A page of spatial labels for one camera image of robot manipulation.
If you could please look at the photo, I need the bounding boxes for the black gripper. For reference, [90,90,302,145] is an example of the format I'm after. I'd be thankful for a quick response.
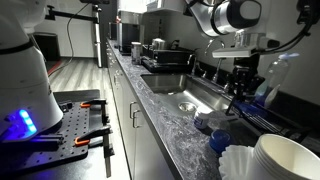
[225,54,265,116]

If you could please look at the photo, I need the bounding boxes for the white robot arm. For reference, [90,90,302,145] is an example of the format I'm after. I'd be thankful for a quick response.
[0,0,270,143]

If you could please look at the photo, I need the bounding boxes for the stainless steel sink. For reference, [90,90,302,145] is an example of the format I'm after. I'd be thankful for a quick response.
[142,74,230,115]

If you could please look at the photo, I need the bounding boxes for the silver sink drain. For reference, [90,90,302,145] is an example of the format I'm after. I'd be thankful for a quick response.
[178,102,196,112]

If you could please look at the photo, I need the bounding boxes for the large black dish rack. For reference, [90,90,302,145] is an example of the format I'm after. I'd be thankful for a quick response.
[141,45,194,73]

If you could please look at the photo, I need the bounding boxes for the small white pill bottle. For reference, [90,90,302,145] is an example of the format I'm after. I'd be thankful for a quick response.
[193,106,211,129]

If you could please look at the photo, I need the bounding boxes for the white coffee filter stack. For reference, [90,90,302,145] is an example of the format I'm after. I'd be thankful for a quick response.
[218,145,254,180]

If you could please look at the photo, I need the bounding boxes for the white paper cup stack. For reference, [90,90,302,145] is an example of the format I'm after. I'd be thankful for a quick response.
[247,134,320,180]

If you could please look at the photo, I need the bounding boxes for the chrome gooseneck faucet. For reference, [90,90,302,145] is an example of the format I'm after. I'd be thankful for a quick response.
[203,38,227,84]

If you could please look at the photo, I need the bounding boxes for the silver kettle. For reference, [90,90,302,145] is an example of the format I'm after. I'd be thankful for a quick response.
[152,38,166,50]

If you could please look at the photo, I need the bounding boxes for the orange black clamp far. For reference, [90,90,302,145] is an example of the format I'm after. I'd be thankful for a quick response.
[80,99,109,125]

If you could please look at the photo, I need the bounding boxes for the orange black clamp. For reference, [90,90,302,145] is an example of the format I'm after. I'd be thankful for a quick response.
[74,125,114,178]
[80,99,109,125]

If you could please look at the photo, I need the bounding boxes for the orange black clamp near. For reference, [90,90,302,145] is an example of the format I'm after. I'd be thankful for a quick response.
[74,125,114,178]

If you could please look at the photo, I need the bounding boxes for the black coffee machine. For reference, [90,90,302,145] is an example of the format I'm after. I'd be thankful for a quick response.
[117,10,141,55]

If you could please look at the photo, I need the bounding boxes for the black robot cart table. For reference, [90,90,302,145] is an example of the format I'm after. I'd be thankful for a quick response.
[0,90,129,180]

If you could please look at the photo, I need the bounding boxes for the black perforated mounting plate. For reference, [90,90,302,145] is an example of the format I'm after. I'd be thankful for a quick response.
[0,101,91,176]

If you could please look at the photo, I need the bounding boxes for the black trash bin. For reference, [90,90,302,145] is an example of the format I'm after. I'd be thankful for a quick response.
[34,32,60,61]

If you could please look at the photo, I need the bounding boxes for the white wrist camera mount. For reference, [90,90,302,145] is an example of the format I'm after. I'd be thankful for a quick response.
[212,47,256,58]

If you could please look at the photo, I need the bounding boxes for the silver cabinet handle lower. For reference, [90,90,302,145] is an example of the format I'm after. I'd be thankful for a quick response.
[132,110,141,128]

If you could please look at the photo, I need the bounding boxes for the silver cabinet handle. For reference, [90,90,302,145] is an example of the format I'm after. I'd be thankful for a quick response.
[132,110,141,128]
[129,101,138,120]

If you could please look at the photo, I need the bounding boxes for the silver cabinet handle upper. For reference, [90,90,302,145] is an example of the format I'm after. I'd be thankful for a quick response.
[129,101,138,120]

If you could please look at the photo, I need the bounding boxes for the black floor cable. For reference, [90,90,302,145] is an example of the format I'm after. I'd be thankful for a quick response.
[49,2,91,76]

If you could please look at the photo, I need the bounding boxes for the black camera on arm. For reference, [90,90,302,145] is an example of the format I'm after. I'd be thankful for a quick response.
[44,0,111,24]

